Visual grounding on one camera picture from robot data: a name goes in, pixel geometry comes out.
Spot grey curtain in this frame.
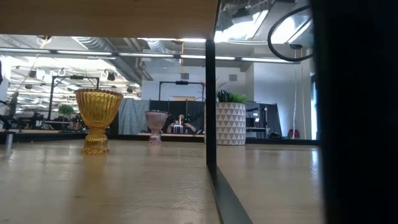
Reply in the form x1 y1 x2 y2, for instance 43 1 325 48
117 98 150 136

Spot amber glass candle holder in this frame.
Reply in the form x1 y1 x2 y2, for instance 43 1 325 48
74 88 124 156

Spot plant in white patterned pot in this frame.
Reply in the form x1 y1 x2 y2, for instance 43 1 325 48
198 77 249 146

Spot small green potted plant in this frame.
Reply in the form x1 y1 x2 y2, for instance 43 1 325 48
57 104 75 127

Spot black equipment rack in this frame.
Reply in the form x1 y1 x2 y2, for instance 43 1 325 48
245 100 283 139

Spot black curtain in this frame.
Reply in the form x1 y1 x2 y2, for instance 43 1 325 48
149 99 206 135

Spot pink glass candle holder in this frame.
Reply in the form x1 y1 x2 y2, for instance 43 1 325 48
144 110 170 146

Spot raised wooden shelf black legs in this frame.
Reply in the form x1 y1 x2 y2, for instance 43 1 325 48
0 0 253 224

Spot small white stand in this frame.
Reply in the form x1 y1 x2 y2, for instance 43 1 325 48
172 114 185 134

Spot long ceiling light bar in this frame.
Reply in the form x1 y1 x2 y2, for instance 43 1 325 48
0 47 302 65

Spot black gantry frame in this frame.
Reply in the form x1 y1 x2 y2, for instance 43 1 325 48
158 80 205 102
47 75 101 121

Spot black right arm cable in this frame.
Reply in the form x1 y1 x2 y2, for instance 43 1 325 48
267 4 314 62

